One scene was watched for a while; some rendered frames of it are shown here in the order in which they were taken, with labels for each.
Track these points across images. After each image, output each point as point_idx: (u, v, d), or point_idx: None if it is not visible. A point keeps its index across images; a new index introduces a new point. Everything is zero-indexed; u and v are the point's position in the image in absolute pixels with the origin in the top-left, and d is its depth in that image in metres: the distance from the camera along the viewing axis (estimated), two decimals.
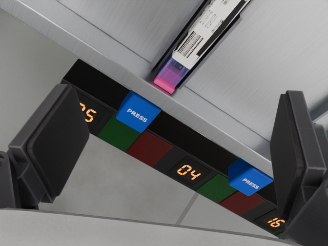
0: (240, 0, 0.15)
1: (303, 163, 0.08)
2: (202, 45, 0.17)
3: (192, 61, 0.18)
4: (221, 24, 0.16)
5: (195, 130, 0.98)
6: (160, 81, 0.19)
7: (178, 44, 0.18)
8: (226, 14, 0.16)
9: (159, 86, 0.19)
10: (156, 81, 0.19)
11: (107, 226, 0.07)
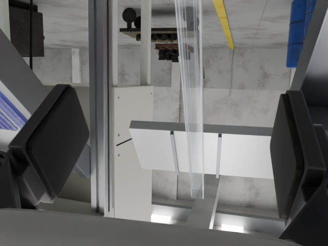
0: None
1: (303, 163, 0.08)
2: None
3: None
4: None
5: None
6: None
7: None
8: None
9: None
10: None
11: (107, 226, 0.07)
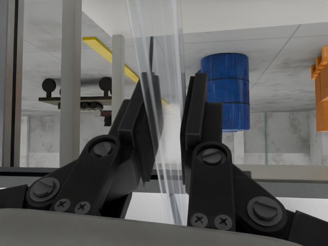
0: None
1: (185, 131, 0.10)
2: None
3: None
4: None
5: None
6: None
7: None
8: None
9: None
10: None
11: (107, 226, 0.07)
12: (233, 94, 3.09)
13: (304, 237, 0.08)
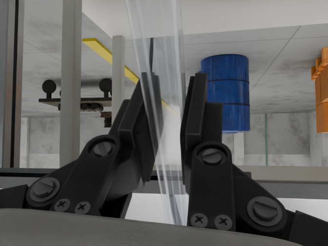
0: None
1: (185, 131, 0.10)
2: None
3: None
4: None
5: None
6: None
7: None
8: None
9: None
10: None
11: (107, 226, 0.07)
12: (233, 95, 3.09)
13: (304, 237, 0.08)
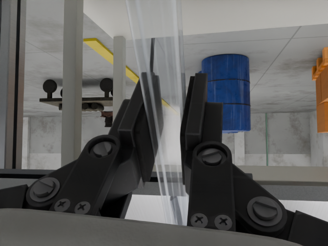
0: None
1: (185, 131, 0.10)
2: None
3: None
4: None
5: None
6: None
7: None
8: None
9: None
10: None
11: (107, 226, 0.07)
12: (233, 95, 3.09)
13: (304, 237, 0.08)
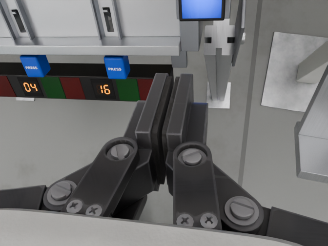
0: None
1: (167, 131, 0.10)
2: None
3: None
4: None
5: None
6: None
7: None
8: None
9: None
10: None
11: (107, 226, 0.07)
12: None
13: (281, 233, 0.08)
